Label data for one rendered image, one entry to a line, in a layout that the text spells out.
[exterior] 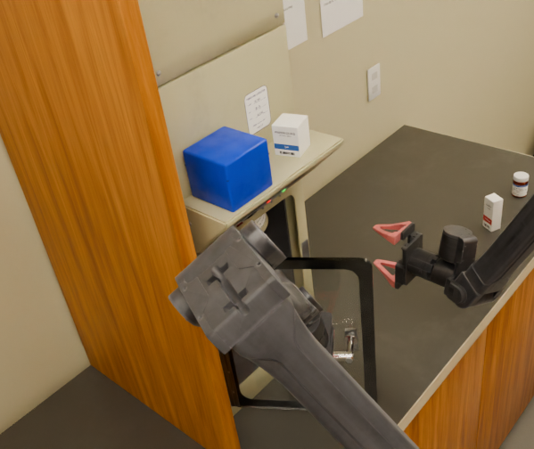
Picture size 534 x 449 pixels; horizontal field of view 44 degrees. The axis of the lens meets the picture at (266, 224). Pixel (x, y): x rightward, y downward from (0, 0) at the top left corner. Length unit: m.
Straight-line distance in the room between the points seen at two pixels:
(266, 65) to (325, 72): 0.90
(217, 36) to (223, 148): 0.18
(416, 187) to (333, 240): 0.37
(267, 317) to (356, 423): 0.13
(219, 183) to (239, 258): 0.48
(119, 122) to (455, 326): 1.00
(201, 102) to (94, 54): 0.23
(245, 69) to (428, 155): 1.25
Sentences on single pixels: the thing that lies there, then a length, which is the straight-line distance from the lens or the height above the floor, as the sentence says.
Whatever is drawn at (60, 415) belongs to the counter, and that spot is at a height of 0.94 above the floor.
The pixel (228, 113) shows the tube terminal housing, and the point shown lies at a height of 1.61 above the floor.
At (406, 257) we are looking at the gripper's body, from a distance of 1.41.
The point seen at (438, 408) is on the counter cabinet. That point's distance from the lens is 1.75.
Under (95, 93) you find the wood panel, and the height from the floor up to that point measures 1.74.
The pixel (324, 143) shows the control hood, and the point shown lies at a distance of 1.24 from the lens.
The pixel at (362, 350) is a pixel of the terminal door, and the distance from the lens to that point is 1.29.
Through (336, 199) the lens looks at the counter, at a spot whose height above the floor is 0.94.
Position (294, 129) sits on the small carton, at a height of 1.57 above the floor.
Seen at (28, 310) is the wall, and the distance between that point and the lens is 1.59.
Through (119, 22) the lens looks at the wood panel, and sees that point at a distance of 0.89.
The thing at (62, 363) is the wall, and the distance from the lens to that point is 1.72.
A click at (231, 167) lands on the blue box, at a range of 1.04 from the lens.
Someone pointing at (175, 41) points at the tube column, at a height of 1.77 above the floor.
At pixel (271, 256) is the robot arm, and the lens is 0.64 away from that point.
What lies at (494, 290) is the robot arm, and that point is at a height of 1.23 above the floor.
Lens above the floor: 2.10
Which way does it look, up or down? 35 degrees down
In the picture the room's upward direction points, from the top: 8 degrees counter-clockwise
